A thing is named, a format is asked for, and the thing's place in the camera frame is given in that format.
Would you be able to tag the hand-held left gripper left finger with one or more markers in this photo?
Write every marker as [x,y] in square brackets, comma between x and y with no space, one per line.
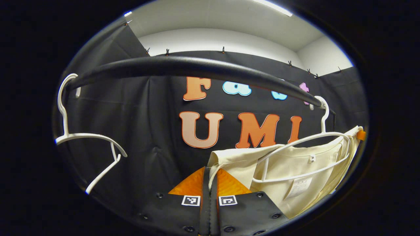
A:
[174,213]

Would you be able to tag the black backdrop cloth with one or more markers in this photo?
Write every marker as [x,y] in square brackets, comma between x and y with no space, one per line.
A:
[141,131]

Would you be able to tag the cream button shirt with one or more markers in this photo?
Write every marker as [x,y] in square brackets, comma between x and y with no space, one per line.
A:
[295,164]

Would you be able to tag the empty white hanger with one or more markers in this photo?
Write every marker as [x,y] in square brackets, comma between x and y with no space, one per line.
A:
[64,114]

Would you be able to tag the white shirt hanger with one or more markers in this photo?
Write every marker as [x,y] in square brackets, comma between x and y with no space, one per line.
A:
[324,121]

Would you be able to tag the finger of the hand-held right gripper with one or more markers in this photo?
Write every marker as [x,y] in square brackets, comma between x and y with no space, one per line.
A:
[361,135]

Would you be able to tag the ceiling light panel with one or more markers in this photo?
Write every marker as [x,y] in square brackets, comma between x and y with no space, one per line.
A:
[274,7]

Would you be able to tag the black clothes rack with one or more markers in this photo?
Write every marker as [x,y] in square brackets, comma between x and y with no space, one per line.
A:
[183,65]

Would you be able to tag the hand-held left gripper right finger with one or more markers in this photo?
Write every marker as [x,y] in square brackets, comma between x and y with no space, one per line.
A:
[246,213]

